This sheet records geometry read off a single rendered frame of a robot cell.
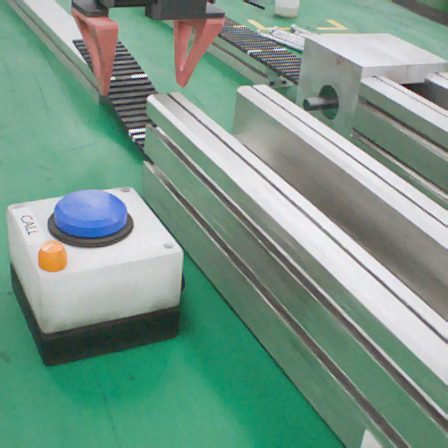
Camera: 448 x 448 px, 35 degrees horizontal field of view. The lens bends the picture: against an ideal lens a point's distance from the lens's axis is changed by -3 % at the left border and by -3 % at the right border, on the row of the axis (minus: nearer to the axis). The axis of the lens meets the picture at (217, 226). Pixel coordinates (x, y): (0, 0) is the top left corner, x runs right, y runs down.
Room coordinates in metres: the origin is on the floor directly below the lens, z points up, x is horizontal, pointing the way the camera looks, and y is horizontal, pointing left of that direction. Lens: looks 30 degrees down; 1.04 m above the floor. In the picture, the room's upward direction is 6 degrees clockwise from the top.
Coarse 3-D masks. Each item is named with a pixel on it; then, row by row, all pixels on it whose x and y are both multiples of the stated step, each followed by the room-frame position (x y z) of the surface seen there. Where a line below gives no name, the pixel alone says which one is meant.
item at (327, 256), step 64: (192, 128) 0.43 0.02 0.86; (256, 128) 0.49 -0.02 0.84; (320, 128) 0.45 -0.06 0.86; (192, 192) 0.41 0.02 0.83; (256, 192) 0.35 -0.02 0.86; (320, 192) 0.41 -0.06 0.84; (384, 192) 0.37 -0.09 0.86; (192, 256) 0.40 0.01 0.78; (256, 256) 0.34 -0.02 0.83; (320, 256) 0.29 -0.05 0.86; (384, 256) 0.35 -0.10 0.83; (256, 320) 0.33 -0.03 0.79; (320, 320) 0.28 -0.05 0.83; (384, 320) 0.25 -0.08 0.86; (320, 384) 0.27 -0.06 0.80; (384, 384) 0.24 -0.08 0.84
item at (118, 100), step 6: (108, 96) 0.63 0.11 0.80; (114, 96) 0.63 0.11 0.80; (120, 96) 0.64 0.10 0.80; (126, 96) 0.64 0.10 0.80; (132, 96) 0.64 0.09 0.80; (138, 96) 0.64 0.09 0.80; (144, 96) 0.65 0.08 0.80; (114, 102) 0.62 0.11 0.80; (120, 102) 0.63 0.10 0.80; (126, 102) 0.63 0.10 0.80; (132, 102) 0.63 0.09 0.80; (138, 102) 0.63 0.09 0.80; (144, 102) 0.64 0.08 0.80
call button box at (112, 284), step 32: (128, 192) 0.38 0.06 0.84; (32, 224) 0.33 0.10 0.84; (128, 224) 0.34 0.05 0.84; (160, 224) 0.35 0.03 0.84; (32, 256) 0.30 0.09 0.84; (96, 256) 0.31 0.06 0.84; (128, 256) 0.31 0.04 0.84; (160, 256) 0.32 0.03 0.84; (32, 288) 0.30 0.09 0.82; (64, 288) 0.29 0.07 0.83; (96, 288) 0.30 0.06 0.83; (128, 288) 0.31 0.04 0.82; (160, 288) 0.32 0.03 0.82; (32, 320) 0.30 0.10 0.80; (64, 320) 0.29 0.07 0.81; (96, 320) 0.30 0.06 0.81; (128, 320) 0.31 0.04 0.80; (160, 320) 0.32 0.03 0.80; (64, 352) 0.29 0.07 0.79; (96, 352) 0.30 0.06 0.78
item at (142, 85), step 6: (114, 84) 0.65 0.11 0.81; (120, 84) 0.66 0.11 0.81; (126, 84) 0.66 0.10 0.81; (132, 84) 0.66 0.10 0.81; (138, 84) 0.66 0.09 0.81; (144, 84) 0.67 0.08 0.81; (150, 84) 0.67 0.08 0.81; (114, 90) 0.64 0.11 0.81; (120, 90) 0.65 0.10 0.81; (126, 90) 0.65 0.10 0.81; (132, 90) 0.65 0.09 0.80; (138, 90) 0.65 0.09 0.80; (144, 90) 0.66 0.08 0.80; (150, 90) 0.66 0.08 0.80
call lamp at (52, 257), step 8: (40, 248) 0.30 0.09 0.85; (48, 248) 0.29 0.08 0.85; (56, 248) 0.29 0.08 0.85; (64, 248) 0.30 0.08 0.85; (40, 256) 0.29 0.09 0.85; (48, 256) 0.29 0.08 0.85; (56, 256) 0.29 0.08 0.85; (64, 256) 0.30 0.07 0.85; (40, 264) 0.29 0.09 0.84; (48, 264) 0.29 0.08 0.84; (56, 264) 0.29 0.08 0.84; (64, 264) 0.29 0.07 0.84
